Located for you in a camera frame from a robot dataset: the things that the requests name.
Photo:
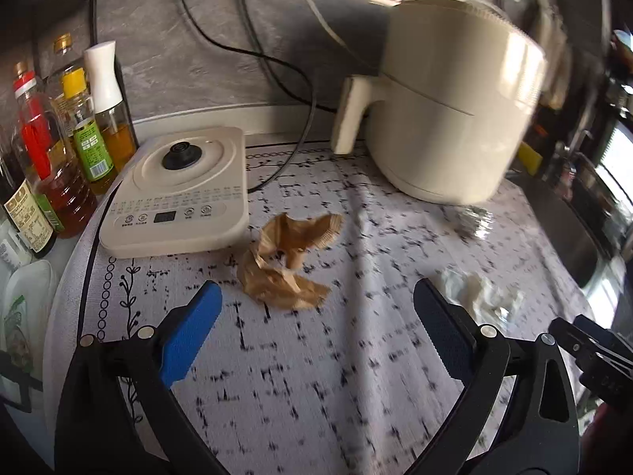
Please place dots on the small silver foil scrap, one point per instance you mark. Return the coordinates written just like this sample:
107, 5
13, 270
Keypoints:
472, 222

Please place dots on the cream air fryer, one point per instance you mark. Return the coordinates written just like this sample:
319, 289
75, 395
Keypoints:
445, 109

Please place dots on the yellow cap green label bottle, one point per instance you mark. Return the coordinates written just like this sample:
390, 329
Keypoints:
94, 153

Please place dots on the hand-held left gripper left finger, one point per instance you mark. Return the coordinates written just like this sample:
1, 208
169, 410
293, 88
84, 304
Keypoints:
190, 331

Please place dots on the white patterned table mat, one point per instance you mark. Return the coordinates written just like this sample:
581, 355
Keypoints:
321, 356

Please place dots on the brown paper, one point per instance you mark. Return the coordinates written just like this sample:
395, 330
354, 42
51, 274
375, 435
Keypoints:
277, 282

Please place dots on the white top oil sprayer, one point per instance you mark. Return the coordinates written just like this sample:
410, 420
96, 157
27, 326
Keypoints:
118, 143

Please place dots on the yellow sponge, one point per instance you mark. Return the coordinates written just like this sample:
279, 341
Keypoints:
530, 158

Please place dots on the gold cap clear bottle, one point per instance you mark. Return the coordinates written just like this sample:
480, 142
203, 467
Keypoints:
63, 44

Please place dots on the red label oil bottle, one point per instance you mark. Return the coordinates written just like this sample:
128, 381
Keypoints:
64, 193

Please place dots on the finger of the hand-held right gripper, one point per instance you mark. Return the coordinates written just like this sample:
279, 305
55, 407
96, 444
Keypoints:
596, 329
568, 339

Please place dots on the white plastic wrapper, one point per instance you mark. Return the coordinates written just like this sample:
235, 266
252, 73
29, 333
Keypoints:
474, 292

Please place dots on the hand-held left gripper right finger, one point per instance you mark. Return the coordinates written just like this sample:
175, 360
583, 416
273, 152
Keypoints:
445, 331

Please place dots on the dark sauce bottle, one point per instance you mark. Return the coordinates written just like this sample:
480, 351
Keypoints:
24, 212

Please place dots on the steel sink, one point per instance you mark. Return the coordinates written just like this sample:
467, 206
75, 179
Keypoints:
568, 227

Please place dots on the white green printed bag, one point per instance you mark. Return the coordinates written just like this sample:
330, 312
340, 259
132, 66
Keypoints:
29, 297

